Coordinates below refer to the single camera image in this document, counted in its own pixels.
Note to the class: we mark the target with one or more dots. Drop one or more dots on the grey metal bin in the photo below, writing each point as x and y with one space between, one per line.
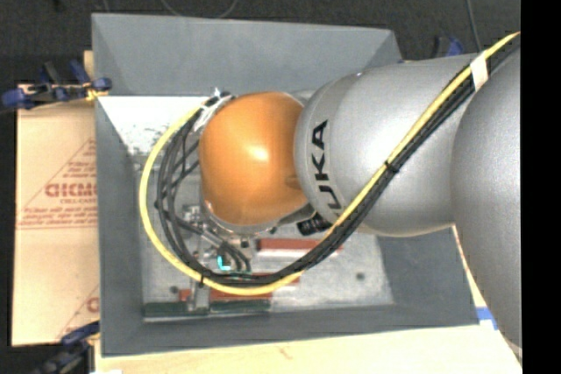
228 57

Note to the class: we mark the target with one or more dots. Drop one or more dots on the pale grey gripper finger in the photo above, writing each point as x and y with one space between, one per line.
194 297
203 296

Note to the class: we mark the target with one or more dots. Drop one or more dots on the black cylinder on white bracket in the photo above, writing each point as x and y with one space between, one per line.
312 226

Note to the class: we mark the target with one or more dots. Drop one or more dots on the brown cardboard board red print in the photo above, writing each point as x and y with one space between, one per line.
52 267

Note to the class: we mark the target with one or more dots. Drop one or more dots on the red-brown flat block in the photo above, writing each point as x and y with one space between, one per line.
285 245

